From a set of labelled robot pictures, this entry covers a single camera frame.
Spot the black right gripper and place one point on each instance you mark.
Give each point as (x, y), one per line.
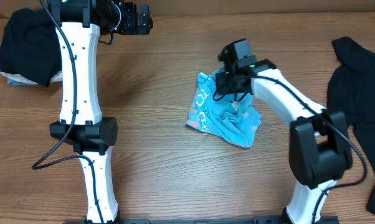
(222, 79)

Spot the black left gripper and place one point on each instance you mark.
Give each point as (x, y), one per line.
(144, 19)

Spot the light blue t-shirt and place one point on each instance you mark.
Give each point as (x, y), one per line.
(234, 121)

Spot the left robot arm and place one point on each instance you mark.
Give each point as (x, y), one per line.
(79, 26)

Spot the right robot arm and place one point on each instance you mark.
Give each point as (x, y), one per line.
(319, 151)

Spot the black folded garment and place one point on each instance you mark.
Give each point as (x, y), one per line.
(30, 41)

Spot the black crumpled garment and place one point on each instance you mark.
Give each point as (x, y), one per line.
(351, 89)

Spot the beige folded garment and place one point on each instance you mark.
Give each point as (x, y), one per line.
(30, 76)

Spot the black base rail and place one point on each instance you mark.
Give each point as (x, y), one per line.
(190, 221)

